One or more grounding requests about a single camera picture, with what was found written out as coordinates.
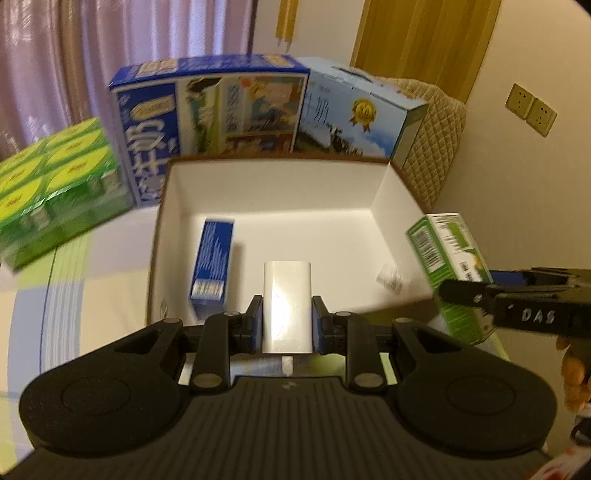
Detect checked tablecloth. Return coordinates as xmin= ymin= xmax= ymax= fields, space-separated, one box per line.
xmin=0 ymin=217 xmax=163 ymax=416

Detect green drink carton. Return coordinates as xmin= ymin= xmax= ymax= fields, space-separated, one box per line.
xmin=406 ymin=213 xmax=498 ymax=345

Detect light blue milk carton box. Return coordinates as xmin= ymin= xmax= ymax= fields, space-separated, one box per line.
xmin=293 ymin=58 xmax=430 ymax=169

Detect wrapped pack of green cartons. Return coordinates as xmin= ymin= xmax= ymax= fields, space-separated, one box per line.
xmin=0 ymin=117 xmax=133 ymax=271

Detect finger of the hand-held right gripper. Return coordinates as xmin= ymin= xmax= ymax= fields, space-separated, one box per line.
xmin=436 ymin=278 xmax=497 ymax=309
xmin=489 ymin=267 xmax=587 ymax=287

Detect pink curtain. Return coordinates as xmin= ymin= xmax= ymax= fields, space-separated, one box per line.
xmin=0 ymin=0 xmax=259 ymax=158

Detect yellow hanging tassels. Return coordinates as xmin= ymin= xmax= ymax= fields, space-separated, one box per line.
xmin=274 ymin=0 xmax=297 ymax=49

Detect beige quilted cover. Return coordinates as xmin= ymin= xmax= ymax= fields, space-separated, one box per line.
xmin=383 ymin=78 xmax=467 ymax=209

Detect small blue box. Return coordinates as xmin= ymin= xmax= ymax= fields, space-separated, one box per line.
xmin=189 ymin=218 xmax=237 ymax=320

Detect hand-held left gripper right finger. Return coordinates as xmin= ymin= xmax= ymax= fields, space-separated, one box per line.
xmin=311 ymin=295 xmax=457 ymax=394

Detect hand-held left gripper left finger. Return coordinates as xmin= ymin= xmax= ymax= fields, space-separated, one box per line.
xmin=113 ymin=295 xmax=264 ymax=394

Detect person's right hand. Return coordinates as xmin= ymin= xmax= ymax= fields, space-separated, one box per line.
xmin=556 ymin=336 xmax=591 ymax=415

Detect white cardboard box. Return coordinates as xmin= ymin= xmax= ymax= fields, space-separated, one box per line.
xmin=147 ymin=154 xmax=437 ymax=326

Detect white plastic case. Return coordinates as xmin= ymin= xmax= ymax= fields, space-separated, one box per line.
xmin=262 ymin=261 xmax=314 ymax=357

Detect red white printed packet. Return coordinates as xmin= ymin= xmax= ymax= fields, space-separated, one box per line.
xmin=531 ymin=444 xmax=591 ymax=480

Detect large blue milk carton box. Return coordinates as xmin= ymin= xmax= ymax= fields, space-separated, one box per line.
xmin=108 ymin=54 xmax=310 ymax=206

